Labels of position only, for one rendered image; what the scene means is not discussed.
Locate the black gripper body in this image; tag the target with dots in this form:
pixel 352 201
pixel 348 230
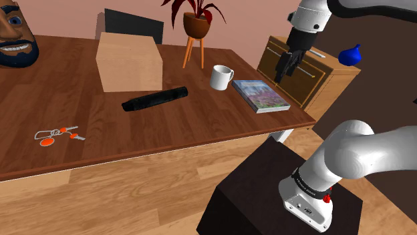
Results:
pixel 301 40

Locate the white mug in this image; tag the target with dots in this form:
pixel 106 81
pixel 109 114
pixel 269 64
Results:
pixel 221 77

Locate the book with purple flower cover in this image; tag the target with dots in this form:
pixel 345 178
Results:
pixel 260 95

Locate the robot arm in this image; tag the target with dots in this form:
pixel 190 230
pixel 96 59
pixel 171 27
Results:
pixel 350 153

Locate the blue vase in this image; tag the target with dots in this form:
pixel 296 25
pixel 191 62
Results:
pixel 349 56

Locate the wooden sideboard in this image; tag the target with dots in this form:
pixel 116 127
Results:
pixel 325 81

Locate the red plant in brown pot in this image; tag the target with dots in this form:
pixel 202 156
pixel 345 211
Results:
pixel 195 24

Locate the light wooden box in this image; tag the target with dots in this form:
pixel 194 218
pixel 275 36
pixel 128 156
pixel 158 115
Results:
pixel 130 63

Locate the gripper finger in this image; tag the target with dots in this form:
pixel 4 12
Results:
pixel 284 66

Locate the dark robot stand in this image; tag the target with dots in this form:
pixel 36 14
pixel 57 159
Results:
pixel 254 192

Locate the dark chair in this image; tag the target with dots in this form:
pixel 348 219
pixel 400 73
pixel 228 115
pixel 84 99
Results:
pixel 133 26

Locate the brown wooden table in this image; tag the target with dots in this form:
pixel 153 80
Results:
pixel 81 107

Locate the bearded head figure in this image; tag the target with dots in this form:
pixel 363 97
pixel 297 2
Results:
pixel 14 35

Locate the black cylinder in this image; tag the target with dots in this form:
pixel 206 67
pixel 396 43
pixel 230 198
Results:
pixel 154 99

